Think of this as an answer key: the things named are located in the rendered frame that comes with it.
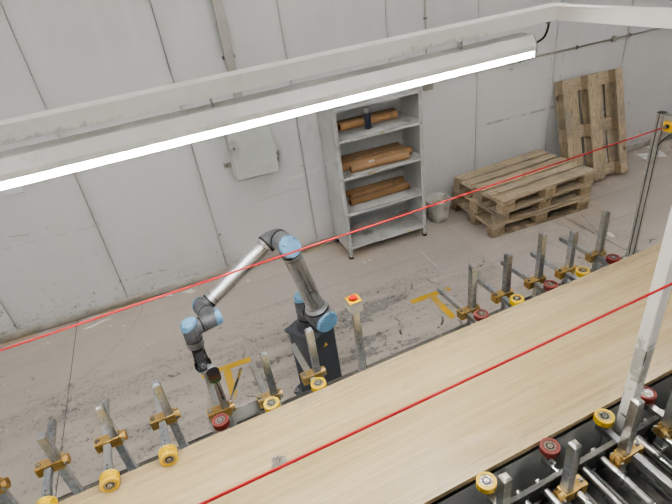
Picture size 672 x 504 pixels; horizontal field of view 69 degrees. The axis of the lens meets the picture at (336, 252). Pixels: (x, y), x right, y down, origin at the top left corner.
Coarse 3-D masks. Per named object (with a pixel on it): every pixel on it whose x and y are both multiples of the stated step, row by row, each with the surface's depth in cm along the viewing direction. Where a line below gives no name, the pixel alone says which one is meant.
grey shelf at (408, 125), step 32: (384, 96) 444; (416, 96) 462; (320, 128) 474; (352, 128) 472; (384, 128) 460; (416, 128) 481; (416, 160) 483; (416, 192) 505; (352, 224) 542; (384, 224) 535; (416, 224) 526; (352, 256) 508
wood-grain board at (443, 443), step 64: (640, 256) 303; (512, 320) 269; (576, 320) 263; (640, 320) 257; (384, 384) 242; (448, 384) 237; (512, 384) 232; (576, 384) 227; (192, 448) 224; (256, 448) 219; (384, 448) 211; (448, 448) 207; (512, 448) 204
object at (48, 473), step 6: (48, 420) 241; (54, 420) 241; (48, 426) 238; (54, 426) 238; (48, 432) 234; (54, 432) 235; (54, 438) 233; (54, 444) 230; (48, 468) 217; (48, 474) 214; (48, 480) 212; (42, 486) 209; (48, 486) 209; (42, 492) 207; (48, 492) 206
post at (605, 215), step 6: (606, 210) 305; (606, 216) 304; (600, 222) 309; (606, 222) 307; (600, 228) 311; (606, 228) 309; (600, 234) 312; (600, 240) 314; (600, 246) 315; (594, 264) 324; (600, 264) 324; (594, 270) 326
